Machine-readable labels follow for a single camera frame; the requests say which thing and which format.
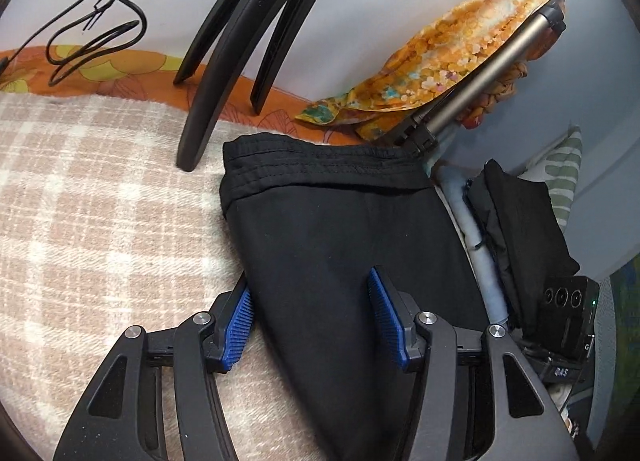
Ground black Kappa pants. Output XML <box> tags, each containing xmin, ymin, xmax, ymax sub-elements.
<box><xmin>220</xmin><ymin>134</ymin><xmax>488</xmax><ymax>460</ymax></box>

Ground black folded garment on stack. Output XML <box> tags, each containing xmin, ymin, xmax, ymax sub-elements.
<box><xmin>465</xmin><ymin>160</ymin><xmax>579</xmax><ymax>339</ymax></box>

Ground green leaf pattern pillow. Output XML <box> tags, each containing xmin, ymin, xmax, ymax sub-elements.
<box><xmin>518</xmin><ymin>126</ymin><xmax>582</xmax><ymax>233</ymax></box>

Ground light blue folded jeans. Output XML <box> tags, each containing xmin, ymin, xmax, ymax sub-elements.
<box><xmin>433</xmin><ymin>165</ymin><xmax>509</xmax><ymax>325</ymax></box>

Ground beige plaid bed blanket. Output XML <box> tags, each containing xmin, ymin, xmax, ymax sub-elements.
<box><xmin>0</xmin><ymin>90</ymin><xmax>327</xmax><ymax>461</ymax></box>

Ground orange floral bed sheet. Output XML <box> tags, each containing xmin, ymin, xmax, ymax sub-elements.
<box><xmin>1</xmin><ymin>46</ymin><xmax>360</xmax><ymax>146</ymax></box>

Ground black mini tripod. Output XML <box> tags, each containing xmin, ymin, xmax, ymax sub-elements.
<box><xmin>174</xmin><ymin>0</ymin><xmax>317</xmax><ymax>172</ymax></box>

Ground black power cable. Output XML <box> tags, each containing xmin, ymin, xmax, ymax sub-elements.
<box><xmin>0</xmin><ymin>0</ymin><xmax>149</xmax><ymax>88</ymax></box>

